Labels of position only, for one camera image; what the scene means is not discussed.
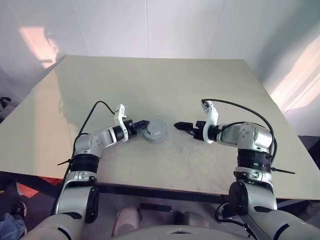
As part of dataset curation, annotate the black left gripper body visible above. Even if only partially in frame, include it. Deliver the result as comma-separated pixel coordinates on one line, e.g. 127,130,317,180
124,119,138,140

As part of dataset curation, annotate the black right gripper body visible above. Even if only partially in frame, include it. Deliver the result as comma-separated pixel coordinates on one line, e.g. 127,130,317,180
189,120,206,142

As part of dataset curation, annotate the grey round motor cover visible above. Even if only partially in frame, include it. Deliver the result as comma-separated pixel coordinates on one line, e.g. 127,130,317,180
146,118,169,138

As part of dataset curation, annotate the black zip tie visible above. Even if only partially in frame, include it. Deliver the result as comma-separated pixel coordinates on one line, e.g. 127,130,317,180
270,167,296,175
56,158,74,167

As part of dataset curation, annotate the grey rounded shape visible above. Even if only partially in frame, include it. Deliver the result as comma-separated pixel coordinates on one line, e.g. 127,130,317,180
112,204,142,237

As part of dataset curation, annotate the silver robot torso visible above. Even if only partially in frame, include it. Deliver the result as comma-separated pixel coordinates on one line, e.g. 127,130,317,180
23,211,320,240

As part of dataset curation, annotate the red orange object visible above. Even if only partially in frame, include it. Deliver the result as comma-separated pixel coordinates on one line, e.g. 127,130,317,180
16,181,40,198

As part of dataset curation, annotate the black bulky object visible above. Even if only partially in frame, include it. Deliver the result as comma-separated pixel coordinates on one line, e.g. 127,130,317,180
0,96,12,121

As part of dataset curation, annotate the blue jeans leg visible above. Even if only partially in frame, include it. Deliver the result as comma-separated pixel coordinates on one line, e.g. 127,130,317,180
0,212,27,240

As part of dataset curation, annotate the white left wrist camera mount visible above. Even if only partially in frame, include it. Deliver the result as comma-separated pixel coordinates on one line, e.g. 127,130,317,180
112,103,130,141

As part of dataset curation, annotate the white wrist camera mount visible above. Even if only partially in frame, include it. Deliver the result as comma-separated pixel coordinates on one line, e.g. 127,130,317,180
200,99,220,144
112,103,130,141

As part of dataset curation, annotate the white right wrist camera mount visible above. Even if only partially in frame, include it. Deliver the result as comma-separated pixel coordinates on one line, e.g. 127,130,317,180
200,99,220,144

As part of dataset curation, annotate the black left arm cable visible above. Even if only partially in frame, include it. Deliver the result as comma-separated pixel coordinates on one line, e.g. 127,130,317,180
51,100,116,213

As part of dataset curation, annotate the black table frame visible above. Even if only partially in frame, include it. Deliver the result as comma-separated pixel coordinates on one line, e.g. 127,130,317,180
0,172,235,208

